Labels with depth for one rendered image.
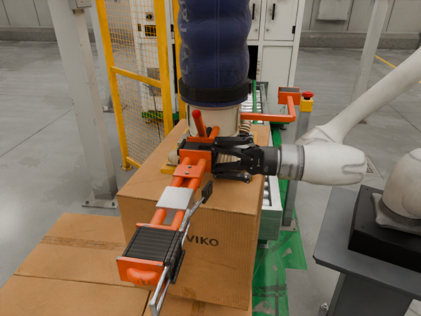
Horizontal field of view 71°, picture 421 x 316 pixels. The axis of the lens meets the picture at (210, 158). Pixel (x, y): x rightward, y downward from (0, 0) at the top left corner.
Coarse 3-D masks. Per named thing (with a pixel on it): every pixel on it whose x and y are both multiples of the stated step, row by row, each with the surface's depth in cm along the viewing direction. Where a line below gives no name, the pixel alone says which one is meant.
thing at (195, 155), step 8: (184, 144) 80; (192, 144) 80; (184, 152) 75; (192, 152) 74; (200, 152) 74; (208, 152) 74; (216, 152) 77; (192, 160) 75; (208, 160) 75; (216, 160) 78; (208, 168) 76
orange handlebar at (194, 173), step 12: (288, 96) 118; (288, 108) 107; (264, 120) 101; (276, 120) 100; (288, 120) 99; (216, 132) 89; (180, 168) 70; (192, 168) 70; (204, 168) 72; (180, 180) 67; (192, 180) 66; (156, 216) 56; (180, 216) 56; (132, 276) 44; (144, 276) 44; (156, 276) 44
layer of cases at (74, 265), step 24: (72, 216) 156; (96, 216) 156; (48, 240) 141; (72, 240) 141; (96, 240) 141; (120, 240) 141; (24, 264) 129; (48, 264) 129; (72, 264) 129; (96, 264) 129; (24, 288) 118; (48, 288) 118; (72, 288) 118; (96, 288) 118; (120, 288) 118; (0, 312) 110; (24, 312) 110; (48, 312) 110; (72, 312) 110; (96, 312) 110; (120, 312) 110; (144, 312) 110; (168, 312) 110; (192, 312) 110; (216, 312) 110; (240, 312) 110
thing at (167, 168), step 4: (188, 128) 121; (184, 132) 117; (188, 132) 116; (176, 144) 109; (176, 148) 106; (164, 164) 96; (168, 164) 95; (164, 168) 94; (168, 168) 94; (172, 168) 94; (164, 172) 94; (168, 172) 94; (172, 172) 93
